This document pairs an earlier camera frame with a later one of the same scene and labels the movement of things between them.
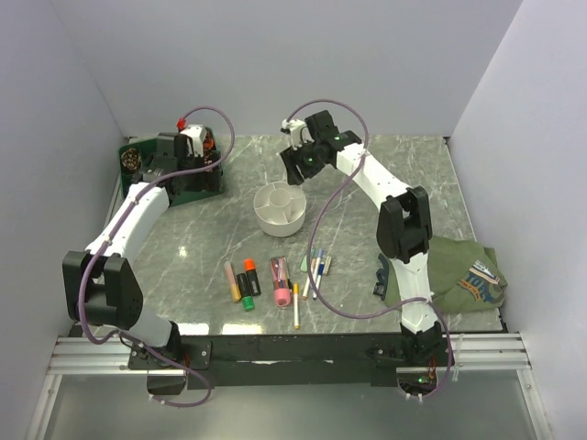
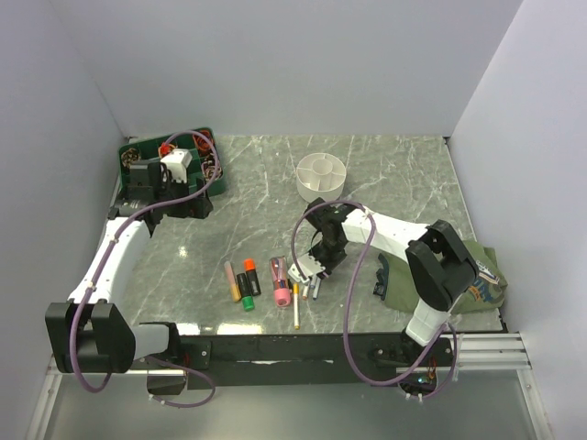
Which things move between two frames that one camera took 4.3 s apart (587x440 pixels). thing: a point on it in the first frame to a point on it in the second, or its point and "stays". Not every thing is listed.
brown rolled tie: x=130 y=159 stays
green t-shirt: x=464 y=277 stays
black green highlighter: x=247 y=298 stays
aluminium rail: x=466 y=353 stays
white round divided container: x=280 y=209 to x=320 y=175
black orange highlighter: x=249 y=266 stays
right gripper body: x=306 y=159 to x=328 y=254
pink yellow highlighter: x=235 y=289 stays
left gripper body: x=204 y=181 to x=189 y=208
